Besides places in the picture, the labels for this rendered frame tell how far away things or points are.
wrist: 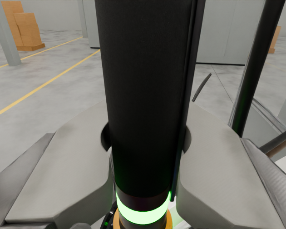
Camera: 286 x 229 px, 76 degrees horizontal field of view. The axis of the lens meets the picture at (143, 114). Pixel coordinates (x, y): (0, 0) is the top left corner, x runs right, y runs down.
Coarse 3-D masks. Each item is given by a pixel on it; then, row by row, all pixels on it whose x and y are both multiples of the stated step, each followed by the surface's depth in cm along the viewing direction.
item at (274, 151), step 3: (285, 141) 25; (282, 144) 25; (285, 144) 25; (276, 147) 24; (279, 147) 24; (282, 147) 25; (285, 147) 26; (273, 150) 24; (276, 150) 24; (279, 150) 24; (267, 153) 23; (270, 153) 23; (273, 153) 24; (276, 153) 24; (270, 156) 23
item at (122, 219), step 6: (120, 216) 12; (162, 216) 11; (126, 222) 11; (156, 222) 11; (162, 222) 12; (126, 228) 12; (132, 228) 11; (138, 228) 11; (144, 228) 11; (150, 228) 11; (156, 228) 11
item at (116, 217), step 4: (116, 212) 14; (168, 212) 14; (116, 216) 13; (168, 216) 13; (116, 220) 13; (168, 220) 13; (116, 224) 13; (168, 224) 13; (172, 224) 13; (116, 228) 13; (168, 228) 13
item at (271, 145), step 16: (272, 0) 10; (272, 16) 10; (256, 32) 12; (272, 32) 11; (256, 48) 12; (256, 64) 12; (256, 80) 13; (240, 96) 14; (240, 112) 14; (240, 128) 15; (272, 144) 23
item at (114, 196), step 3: (111, 150) 64; (111, 153) 63; (111, 156) 62; (111, 159) 61; (111, 162) 59; (111, 165) 59; (111, 168) 59; (114, 180) 52; (114, 183) 52; (114, 186) 53; (114, 189) 53; (114, 192) 55; (114, 195) 57; (114, 198) 57; (114, 201) 58
